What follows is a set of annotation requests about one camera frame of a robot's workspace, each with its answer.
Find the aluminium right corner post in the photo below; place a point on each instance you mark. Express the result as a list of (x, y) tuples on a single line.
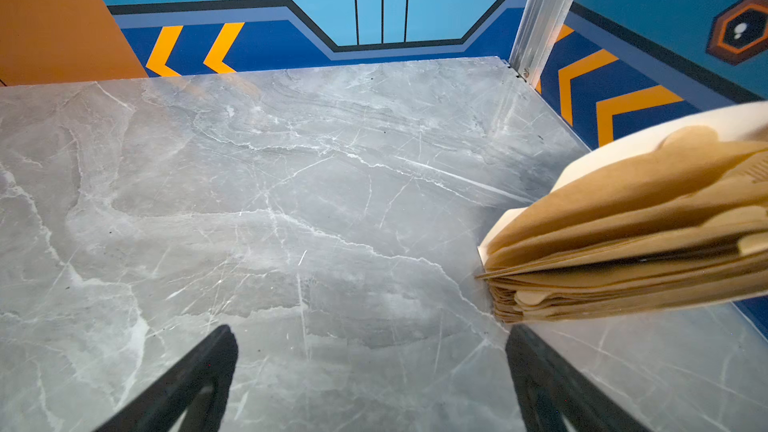
[(536, 36)]

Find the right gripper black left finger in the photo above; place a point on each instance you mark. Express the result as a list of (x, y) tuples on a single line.
[(192, 394)]

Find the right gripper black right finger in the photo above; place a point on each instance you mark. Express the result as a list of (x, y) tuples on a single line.
[(553, 395)]

